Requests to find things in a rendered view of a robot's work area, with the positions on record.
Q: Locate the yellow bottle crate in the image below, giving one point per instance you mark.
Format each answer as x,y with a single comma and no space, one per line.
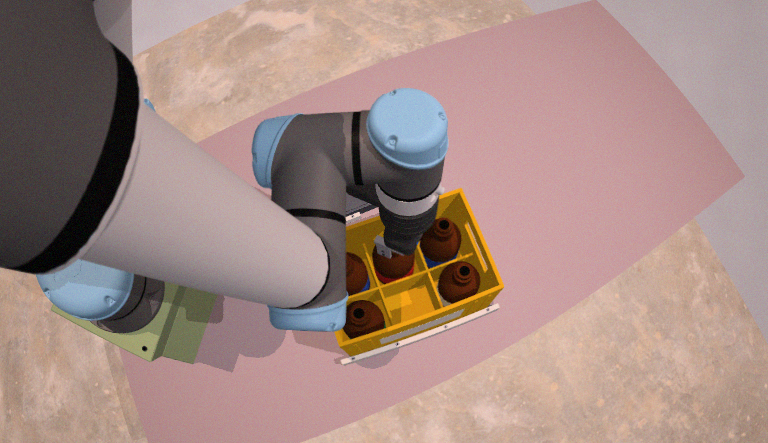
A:
410,297

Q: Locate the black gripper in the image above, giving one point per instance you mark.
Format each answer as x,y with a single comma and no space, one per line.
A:
405,219

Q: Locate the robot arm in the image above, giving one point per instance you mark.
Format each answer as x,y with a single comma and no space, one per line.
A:
69,105

